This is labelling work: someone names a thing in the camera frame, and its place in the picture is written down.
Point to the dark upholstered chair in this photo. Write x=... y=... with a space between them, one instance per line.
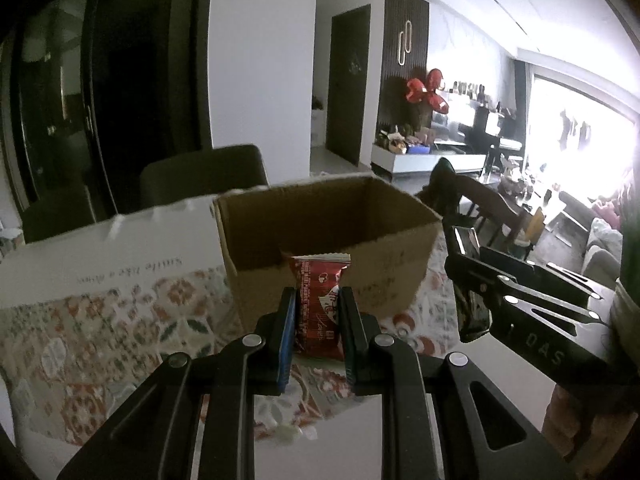
x=205 y=175

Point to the person's right hand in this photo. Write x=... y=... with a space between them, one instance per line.
x=575 y=420

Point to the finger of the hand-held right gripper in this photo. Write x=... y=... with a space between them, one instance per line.
x=520 y=300
x=540 y=275

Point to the dark glass door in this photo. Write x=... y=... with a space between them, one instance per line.
x=105 y=90

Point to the dark interior door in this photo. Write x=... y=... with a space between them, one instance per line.
x=349 y=80

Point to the brown cardboard box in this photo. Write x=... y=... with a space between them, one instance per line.
x=385 y=270

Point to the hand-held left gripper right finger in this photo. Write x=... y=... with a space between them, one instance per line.
x=348 y=345

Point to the white low cabinet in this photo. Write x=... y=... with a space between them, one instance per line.
x=430 y=160

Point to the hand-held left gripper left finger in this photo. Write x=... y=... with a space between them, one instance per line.
x=286 y=340

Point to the grey sofa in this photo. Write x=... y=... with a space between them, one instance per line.
x=602 y=245

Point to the small red snack packet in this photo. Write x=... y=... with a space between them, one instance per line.
x=317 y=305

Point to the brown wooden chair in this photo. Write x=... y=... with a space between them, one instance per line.
x=492 y=215

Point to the patterned tile-print tablecloth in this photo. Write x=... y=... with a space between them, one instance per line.
x=100 y=325

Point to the dark slatted wall panel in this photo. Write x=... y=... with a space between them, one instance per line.
x=402 y=35

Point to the dark green chair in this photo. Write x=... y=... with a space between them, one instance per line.
x=440 y=185

